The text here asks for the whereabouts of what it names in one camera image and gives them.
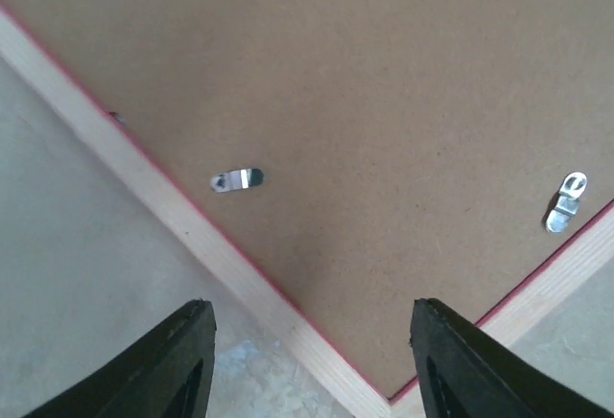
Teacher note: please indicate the silver metal turn clip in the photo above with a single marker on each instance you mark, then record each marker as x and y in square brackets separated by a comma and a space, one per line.
[236, 180]

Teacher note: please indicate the brown cardboard backing board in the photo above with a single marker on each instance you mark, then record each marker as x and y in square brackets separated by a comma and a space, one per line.
[410, 148]

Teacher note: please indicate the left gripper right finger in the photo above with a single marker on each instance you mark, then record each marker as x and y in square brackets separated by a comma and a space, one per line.
[463, 372]

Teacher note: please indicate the silver metal hanger clip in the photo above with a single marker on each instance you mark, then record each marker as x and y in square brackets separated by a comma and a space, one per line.
[566, 202]

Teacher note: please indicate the pink wooden picture frame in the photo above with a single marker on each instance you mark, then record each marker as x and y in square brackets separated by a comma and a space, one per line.
[539, 294]

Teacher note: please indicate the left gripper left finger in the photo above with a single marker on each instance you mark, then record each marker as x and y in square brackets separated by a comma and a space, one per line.
[165, 373]

